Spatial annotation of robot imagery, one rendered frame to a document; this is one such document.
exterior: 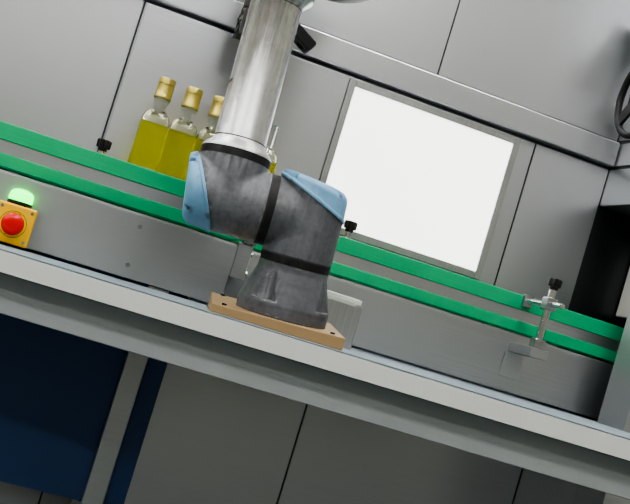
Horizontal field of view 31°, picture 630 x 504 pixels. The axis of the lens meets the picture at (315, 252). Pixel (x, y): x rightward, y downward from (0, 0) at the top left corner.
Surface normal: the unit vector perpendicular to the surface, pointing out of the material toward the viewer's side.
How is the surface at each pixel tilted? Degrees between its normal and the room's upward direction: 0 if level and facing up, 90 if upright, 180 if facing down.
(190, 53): 90
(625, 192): 90
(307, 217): 94
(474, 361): 90
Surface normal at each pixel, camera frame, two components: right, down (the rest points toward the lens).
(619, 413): -0.92, -0.30
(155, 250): 0.25, 0.02
